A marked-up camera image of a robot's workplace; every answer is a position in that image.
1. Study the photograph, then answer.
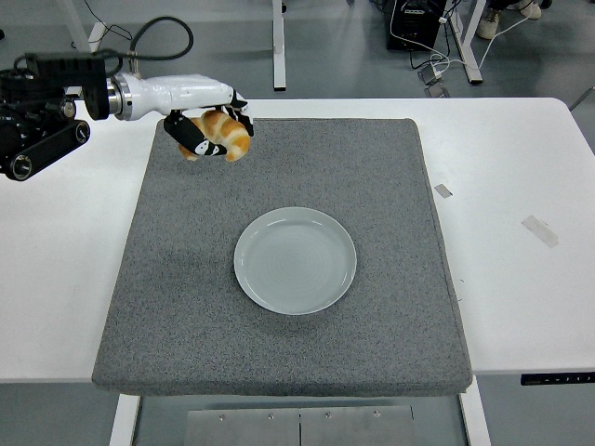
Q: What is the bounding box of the thin black floor cable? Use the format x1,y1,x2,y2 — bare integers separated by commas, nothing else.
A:
72,0,135,50

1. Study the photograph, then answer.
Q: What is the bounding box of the black computer box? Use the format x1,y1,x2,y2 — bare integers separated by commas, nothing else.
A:
385,0,447,53

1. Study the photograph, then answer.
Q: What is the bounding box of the black table control panel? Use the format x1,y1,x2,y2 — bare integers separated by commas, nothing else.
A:
520,371,595,386

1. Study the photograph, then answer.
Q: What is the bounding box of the grey metal plate with screws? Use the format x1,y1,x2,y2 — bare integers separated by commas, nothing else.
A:
185,403,416,446

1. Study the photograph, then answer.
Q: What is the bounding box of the golden croissant bread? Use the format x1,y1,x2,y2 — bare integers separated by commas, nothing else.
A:
178,109,253,164

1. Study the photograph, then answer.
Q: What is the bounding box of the white table leg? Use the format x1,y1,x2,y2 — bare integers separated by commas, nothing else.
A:
109,393,141,446
457,389,492,446

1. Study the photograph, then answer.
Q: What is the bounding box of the large clear tape piece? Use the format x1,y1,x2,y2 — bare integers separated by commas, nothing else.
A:
520,215,560,248

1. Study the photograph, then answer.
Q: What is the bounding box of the pale grey round plate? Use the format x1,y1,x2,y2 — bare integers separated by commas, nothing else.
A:
232,206,358,316

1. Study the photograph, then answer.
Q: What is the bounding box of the white cable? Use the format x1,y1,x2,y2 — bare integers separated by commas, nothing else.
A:
389,0,517,78

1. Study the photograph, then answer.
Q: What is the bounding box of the grey metal bar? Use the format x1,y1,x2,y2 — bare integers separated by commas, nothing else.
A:
569,85,595,112

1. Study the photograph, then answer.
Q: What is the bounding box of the grey fabric mat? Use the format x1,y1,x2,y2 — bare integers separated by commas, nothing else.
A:
91,118,474,397

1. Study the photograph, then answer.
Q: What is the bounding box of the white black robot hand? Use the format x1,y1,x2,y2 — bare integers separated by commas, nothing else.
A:
124,72,256,162

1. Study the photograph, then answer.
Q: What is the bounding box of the person's white shoe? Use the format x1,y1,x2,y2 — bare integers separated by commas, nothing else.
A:
476,7,503,41
506,0,543,20

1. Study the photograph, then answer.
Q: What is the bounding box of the white desk leg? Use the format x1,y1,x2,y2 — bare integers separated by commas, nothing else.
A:
453,0,484,85
64,0,108,53
271,0,287,92

